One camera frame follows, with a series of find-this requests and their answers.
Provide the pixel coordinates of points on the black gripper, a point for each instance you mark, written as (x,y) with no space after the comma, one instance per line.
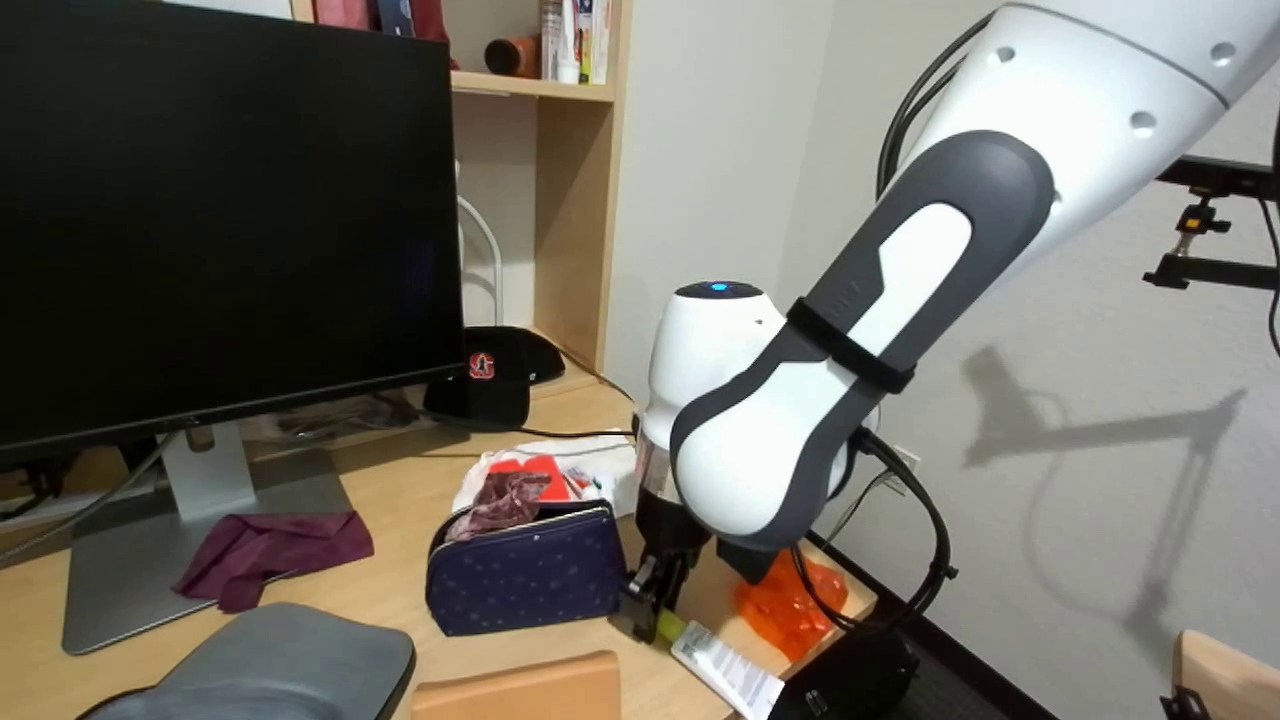
(668,524)

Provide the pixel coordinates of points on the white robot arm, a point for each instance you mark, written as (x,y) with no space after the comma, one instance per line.
(824,387)

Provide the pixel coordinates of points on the navy dotted pouch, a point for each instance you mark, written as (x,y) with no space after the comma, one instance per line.
(526,575)

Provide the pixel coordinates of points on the orange plastic bag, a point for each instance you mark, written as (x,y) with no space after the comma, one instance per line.
(790,613)

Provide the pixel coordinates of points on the clear plastic bag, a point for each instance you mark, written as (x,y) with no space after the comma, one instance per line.
(601,461)

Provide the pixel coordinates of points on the light wooden box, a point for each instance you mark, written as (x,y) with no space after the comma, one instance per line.
(522,688)

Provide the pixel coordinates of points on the red snack packet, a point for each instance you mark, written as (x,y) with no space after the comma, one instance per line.
(514,487)

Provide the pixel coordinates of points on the black case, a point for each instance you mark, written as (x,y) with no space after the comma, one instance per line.
(854,681)

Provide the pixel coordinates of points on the black cap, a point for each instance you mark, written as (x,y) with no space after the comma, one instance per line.
(492,373)

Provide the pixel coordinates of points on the grey padded cushion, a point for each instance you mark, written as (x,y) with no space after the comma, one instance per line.
(280,666)

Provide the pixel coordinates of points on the purple cloth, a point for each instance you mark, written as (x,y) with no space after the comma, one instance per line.
(272,549)

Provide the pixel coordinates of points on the wooden bookshelf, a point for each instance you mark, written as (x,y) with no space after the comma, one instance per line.
(572,202)

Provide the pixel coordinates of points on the silver monitor stand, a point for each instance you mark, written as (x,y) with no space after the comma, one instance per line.
(202,505)

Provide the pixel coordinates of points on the dark cylinder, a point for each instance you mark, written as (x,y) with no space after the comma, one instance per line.
(504,57)

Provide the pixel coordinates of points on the white bottles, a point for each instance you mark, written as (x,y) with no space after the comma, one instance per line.
(566,42)

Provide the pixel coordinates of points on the light wooden board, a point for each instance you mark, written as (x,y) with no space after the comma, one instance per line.
(1233,675)

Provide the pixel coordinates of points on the black computer monitor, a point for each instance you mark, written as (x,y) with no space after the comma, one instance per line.
(227,202)

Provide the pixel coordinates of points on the red books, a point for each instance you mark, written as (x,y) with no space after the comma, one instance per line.
(382,15)

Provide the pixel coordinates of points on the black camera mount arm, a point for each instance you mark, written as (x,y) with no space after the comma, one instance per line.
(1206,220)

